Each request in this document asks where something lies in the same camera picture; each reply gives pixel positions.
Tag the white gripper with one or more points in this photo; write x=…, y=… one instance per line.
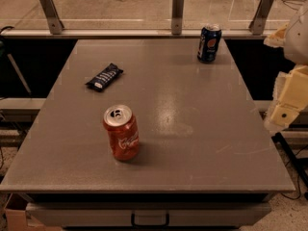
x=298, y=38

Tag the blue pepsi can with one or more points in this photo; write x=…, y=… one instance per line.
x=208, y=44

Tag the orange soda can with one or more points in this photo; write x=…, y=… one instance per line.
x=122, y=129

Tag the dark blue rxbar wrapper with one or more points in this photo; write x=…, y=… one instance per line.
x=104, y=78

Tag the cardboard box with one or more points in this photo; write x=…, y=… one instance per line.
x=18, y=220

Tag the right metal bracket post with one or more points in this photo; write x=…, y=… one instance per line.
x=258, y=23

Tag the metal bracket post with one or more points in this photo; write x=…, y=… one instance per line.
x=53, y=21
x=177, y=16
x=258, y=23

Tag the middle metal bracket post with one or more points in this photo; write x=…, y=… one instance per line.
x=177, y=16

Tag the grey drawer with handle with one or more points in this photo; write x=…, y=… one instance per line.
x=149, y=215

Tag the left metal bracket post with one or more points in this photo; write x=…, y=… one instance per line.
x=53, y=21

